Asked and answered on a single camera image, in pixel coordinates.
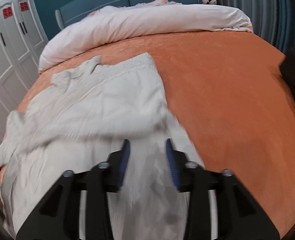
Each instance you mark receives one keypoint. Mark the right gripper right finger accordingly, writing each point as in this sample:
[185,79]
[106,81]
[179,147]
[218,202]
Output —
[217,199]

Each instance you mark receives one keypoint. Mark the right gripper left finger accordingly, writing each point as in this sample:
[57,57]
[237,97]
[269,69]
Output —
[57,214]

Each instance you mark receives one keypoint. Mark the white puffer jacket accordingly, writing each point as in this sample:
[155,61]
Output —
[74,124]

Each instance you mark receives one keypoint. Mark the white wardrobe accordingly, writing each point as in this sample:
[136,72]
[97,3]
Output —
[22,39]

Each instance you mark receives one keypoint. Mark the orange plush bed cover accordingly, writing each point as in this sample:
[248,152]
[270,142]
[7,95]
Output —
[225,88]

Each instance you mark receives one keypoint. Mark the pale pink duvet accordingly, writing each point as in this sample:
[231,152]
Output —
[112,24]

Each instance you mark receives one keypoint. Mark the grey curtain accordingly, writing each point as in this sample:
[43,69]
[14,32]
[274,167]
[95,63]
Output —
[272,20]

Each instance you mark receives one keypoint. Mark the plush toy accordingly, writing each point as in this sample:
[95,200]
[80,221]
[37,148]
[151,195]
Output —
[209,2]

